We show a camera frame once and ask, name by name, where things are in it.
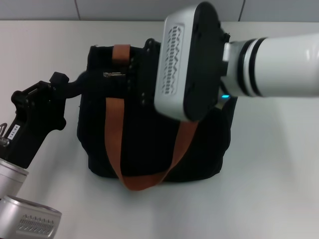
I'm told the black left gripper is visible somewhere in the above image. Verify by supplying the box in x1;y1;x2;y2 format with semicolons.
0;71;69;169

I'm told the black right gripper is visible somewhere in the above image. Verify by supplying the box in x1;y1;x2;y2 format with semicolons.
124;38;163;108

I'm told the silver zipper pull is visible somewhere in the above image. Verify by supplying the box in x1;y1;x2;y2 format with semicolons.
103;71;127;78

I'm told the black bag with orange handles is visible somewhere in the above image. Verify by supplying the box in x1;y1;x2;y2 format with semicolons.
65;31;237;192

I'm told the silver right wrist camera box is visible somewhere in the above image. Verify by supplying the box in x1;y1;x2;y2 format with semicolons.
153;1;231;122

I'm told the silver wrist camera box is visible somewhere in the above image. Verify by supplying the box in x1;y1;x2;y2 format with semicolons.
0;195;62;238
153;1;231;122

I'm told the left gripper cable with connector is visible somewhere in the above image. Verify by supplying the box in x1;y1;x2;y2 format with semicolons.
0;121;11;148

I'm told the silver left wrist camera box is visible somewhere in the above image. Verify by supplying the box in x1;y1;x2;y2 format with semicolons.
0;195;62;238

